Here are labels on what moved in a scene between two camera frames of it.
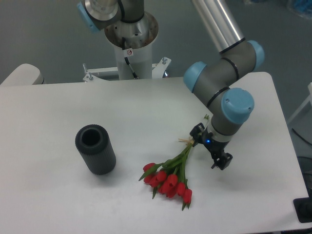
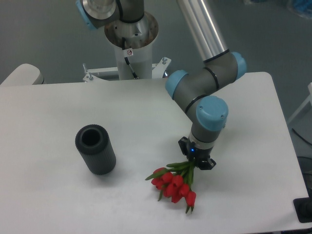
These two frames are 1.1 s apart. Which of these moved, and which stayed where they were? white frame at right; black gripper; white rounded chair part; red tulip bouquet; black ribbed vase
Moved: black gripper; red tulip bouquet
Stayed: black ribbed vase; white frame at right; white rounded chair part
